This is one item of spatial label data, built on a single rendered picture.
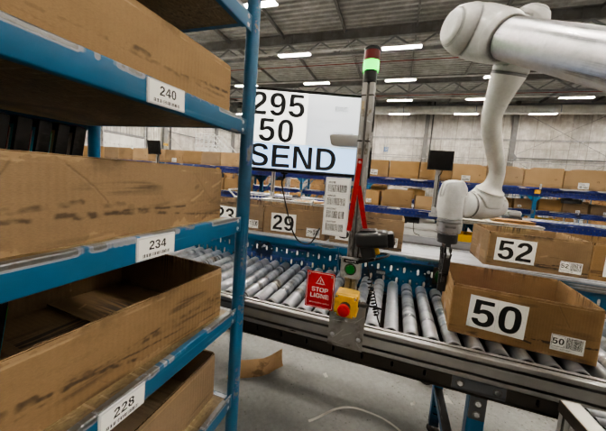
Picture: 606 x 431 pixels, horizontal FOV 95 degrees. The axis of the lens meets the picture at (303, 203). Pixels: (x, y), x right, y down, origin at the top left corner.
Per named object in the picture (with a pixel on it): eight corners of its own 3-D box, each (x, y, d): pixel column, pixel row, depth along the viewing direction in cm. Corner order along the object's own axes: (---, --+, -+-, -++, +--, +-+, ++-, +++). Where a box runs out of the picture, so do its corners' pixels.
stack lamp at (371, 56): (362, 68, 88) (363, 49, 87) (363, 74, 92) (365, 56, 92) (378, 68, 86) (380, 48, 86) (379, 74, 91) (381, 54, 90)
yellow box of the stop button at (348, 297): (332, 316, 88) (334, 295, 87) (337, 306, 96) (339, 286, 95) (379, 328, 83) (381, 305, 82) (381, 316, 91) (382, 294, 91)
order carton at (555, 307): (446, 330, 95) (453, 282, 94) (440, 298, 123) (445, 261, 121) (598, 367, 81) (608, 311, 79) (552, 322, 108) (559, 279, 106)
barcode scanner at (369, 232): (395, 266, 83) (394, 231, 82) (355, 264, 86) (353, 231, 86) (395, 260, 89) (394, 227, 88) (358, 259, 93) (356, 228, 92)
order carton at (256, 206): (208, 224, 183) (209, 199, 181) (233, 219, 210) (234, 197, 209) (261, 233, 170) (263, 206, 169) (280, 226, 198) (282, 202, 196)
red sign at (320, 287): (304, 305, 98) (307, 270, 97) (305, 304, 99) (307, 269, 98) (349, 315, 93) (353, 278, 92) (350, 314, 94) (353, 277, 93)
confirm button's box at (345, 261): (338, 277, 92) (340, 257, 91) (340, 274, 95) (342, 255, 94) (359, 281, 90) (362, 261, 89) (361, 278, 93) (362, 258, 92)
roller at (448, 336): (443, 350, 89) (454, 341, 87) (426, 291, 138) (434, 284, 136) (455, 362, 88) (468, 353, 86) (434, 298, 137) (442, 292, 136)
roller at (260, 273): (230, 304, 113) (220, 302, 115) (280, 268, 162) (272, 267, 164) (230, 291, 113) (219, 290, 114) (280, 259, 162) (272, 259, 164)
